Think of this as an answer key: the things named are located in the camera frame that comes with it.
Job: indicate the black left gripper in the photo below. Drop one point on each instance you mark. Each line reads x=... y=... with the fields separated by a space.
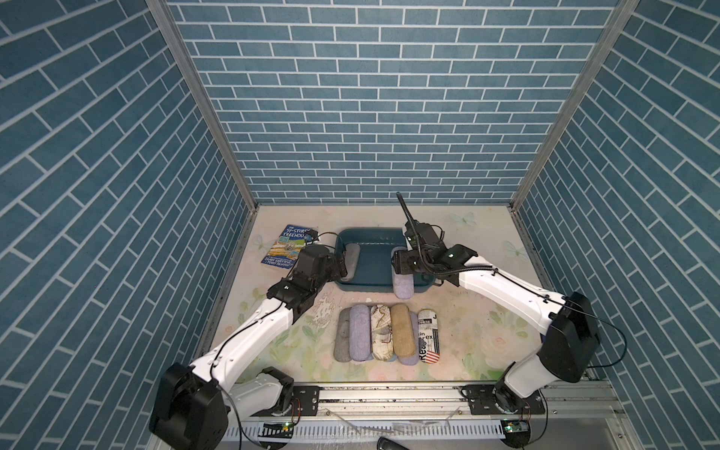
x=337 y=266

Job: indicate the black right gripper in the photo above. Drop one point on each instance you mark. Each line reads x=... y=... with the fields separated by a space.
x=400 y=259

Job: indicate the grey fabric glasses case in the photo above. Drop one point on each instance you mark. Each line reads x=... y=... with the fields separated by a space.
x=350 y=257

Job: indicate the lilac fabric glasses case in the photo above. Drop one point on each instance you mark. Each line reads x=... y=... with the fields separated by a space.
x=360 y=333
x=403 y=285

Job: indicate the tan fabric glasses case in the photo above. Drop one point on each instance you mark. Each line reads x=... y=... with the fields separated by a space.
x=402 y=331

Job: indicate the world map glasses case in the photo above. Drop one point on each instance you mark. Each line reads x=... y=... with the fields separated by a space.
x=382 y=347

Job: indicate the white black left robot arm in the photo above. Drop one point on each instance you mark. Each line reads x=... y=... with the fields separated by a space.
x=193 y=403

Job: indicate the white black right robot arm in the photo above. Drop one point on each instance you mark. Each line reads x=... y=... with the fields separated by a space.
x=567 y=323

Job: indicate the teal plastic storage box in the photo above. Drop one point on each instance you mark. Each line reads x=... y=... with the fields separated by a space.
x=374 y=269

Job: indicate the dark grey lower glasses case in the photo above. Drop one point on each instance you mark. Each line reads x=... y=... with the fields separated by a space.
x=342 y=339

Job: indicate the newspaper flag print glasses case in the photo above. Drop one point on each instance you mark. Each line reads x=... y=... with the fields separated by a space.
x=428 y=336

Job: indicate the lower lilac glasses case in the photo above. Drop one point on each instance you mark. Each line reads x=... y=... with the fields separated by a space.
x=414 y=358

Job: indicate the blue paperback book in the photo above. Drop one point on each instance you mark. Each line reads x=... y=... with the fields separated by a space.
x=284 y=252

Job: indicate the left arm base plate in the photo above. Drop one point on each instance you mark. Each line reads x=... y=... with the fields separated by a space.
x=302 y=401

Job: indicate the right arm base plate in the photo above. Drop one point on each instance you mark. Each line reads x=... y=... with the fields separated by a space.
x=484 y=399

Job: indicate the aluminium mounting rail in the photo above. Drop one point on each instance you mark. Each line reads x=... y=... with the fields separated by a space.
x=439 y=400

